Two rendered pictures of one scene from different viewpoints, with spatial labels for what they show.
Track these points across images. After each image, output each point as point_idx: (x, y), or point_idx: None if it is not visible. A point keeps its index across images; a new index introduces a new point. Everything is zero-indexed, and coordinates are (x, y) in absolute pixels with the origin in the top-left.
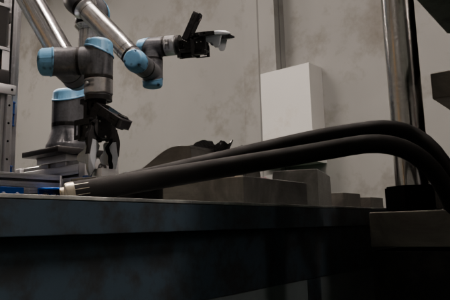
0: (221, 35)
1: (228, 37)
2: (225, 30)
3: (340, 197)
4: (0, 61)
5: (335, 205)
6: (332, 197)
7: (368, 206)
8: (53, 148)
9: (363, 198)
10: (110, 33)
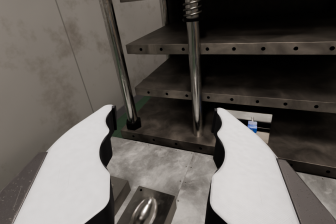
0: (107, 144)
1: (114, 129)
2: (225, 109)
3: (174, 201)
4: None
5: (173, 210)
6: (171, 208)
7: (128, 188)
8: None
9: (125, 186)
10: None
